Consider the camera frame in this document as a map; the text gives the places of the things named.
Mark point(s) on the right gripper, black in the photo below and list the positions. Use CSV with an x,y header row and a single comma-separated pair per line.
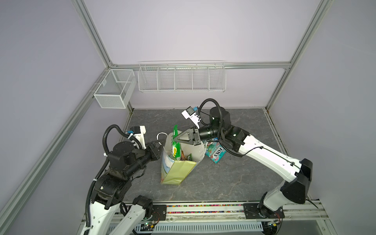
x,y
196,140

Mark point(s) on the white mesh basket, small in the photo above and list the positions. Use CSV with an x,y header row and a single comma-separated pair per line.
x,y
116,89

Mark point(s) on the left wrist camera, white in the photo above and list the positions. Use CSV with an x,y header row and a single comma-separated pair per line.
x,y
136,135

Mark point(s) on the purple M&M's packet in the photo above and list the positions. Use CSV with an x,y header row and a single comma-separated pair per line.
x,y
185,157

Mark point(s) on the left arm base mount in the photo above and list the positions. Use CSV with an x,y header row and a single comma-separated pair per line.
x,y
158,212

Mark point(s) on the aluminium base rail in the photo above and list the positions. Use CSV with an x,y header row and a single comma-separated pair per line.
x,y
231,212

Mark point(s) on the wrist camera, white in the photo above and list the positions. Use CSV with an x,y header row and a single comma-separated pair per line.
x,y
136,135
190,113

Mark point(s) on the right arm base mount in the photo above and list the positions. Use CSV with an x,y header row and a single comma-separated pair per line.
x,y
255,211

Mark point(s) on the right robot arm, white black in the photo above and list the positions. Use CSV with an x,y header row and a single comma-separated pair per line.
x,y
213,123

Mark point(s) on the white vented cable duct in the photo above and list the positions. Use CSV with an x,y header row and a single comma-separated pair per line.
x,y
200,228

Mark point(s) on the paper bag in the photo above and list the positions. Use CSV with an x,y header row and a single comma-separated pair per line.
x,y
174,172

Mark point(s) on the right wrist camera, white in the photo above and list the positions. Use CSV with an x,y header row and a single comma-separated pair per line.
x,y
190,113

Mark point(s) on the yellow green Fox's bag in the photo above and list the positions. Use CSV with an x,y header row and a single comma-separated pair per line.
x,y
175,146

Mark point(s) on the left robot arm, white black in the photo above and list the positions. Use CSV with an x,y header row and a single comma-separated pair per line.
x,y
126,154

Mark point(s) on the white wire basket, long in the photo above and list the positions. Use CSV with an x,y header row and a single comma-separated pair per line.
x,y
182,76

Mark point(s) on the teal Fox's mint bag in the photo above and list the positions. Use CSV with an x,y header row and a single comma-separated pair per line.
x,y
215,151

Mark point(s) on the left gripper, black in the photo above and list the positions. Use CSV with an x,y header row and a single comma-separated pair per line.
x,y
154,151

